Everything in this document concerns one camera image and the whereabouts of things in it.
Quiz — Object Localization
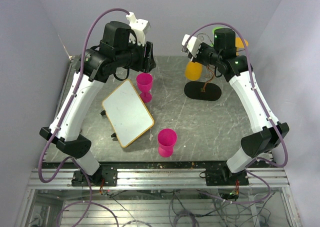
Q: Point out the pink wine glass front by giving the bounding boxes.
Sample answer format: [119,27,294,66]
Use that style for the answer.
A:
[157,128,178,158]

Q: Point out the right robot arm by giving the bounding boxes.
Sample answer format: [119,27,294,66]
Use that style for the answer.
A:
[184,28,290,185]

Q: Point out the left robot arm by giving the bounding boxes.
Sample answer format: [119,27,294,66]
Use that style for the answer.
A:
[39,19,156,186]

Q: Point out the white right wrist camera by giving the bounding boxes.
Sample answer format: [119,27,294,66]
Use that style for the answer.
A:
[181,34,203,58]

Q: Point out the aluminium mounting rail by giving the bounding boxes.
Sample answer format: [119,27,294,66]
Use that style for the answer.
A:
[27,168,290,190]

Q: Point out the pink wine glass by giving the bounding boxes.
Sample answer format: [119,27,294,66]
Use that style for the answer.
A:
[136,73,153,103]
[157,128,178,158]

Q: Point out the copper wire glass rack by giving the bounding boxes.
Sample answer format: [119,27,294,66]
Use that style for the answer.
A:
[184,55,222,102]

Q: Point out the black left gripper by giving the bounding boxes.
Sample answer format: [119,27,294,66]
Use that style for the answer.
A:
[116,36,158,74]

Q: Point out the yellow-framed whiteboard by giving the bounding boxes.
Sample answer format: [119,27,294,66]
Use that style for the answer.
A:
[102,79,155,148]

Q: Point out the orange wine glass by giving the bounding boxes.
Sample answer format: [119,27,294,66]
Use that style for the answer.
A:
[184,61,203,81]
[235,37,249,56]

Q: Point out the green wine glass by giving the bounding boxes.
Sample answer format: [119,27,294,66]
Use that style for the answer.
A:
[212,26,223,46]

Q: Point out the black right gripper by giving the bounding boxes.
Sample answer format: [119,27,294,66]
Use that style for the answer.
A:
[187,41,222,67]

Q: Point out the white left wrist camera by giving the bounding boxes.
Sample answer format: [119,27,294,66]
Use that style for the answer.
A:
[126,12,151,47]

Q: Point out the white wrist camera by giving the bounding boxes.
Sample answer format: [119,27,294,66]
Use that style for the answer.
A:
[126,12,151,47]
[181,34,203,58]

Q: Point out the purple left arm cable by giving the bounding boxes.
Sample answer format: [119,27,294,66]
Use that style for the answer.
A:
[37,8,131,225]

